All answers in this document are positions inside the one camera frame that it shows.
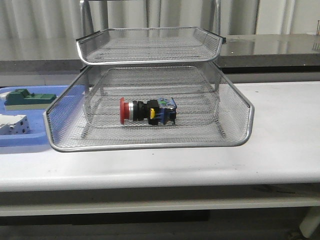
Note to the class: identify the red emergency stop button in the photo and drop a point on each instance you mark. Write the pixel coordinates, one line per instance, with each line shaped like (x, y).
(157, 111)

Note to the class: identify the grey stone counter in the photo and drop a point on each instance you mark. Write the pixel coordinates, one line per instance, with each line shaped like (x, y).
(241, 54)

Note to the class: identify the green terminal block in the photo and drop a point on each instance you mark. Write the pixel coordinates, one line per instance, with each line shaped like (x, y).
(22, 99)

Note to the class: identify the white circuit breaker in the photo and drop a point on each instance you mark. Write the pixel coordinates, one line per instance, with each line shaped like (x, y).
(14, 124)

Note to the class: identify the white table leg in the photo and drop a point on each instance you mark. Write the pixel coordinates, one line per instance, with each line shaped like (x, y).
(310, 222)

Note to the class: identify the silver rack frame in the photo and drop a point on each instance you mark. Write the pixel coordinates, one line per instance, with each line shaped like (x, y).
(85, 20)

